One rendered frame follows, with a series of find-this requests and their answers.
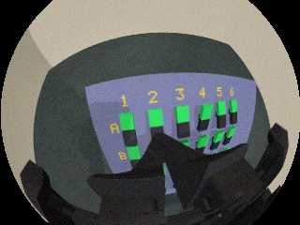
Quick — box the blue switch panel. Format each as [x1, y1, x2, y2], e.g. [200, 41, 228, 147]
[85, 72, 256, 173]

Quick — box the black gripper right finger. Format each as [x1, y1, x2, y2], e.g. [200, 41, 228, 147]
[158, 132, 248, 210]

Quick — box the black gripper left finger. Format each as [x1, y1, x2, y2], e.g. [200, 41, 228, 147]
[86, 134, 165, 210]

